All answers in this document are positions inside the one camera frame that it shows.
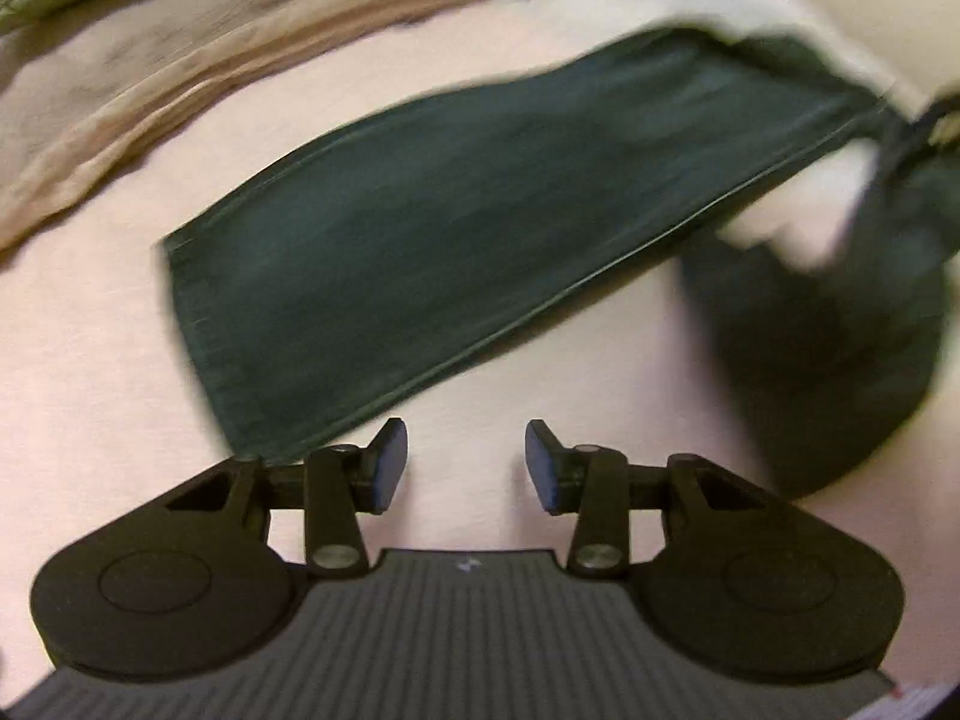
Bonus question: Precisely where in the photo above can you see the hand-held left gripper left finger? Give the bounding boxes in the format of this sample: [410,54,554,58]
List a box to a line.
[161,418,410,580]

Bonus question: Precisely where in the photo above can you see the dark green pants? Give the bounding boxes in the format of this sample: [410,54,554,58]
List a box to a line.
[154,28,955,502]

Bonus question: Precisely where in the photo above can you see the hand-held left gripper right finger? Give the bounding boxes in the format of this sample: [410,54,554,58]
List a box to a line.
[524,418,782,580]

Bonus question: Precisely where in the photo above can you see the pink bed sheet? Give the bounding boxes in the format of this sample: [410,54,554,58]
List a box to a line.
[0,7,960,698]

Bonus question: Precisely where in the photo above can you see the beige folded cloth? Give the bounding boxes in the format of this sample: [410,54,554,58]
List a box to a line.
[0,0,542,257]

